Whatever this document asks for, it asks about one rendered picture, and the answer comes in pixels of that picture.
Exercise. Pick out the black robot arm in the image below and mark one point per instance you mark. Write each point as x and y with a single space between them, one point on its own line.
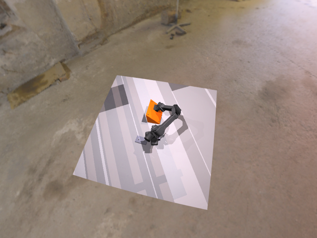
157 131

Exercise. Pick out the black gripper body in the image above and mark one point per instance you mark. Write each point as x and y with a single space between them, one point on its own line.
154 141

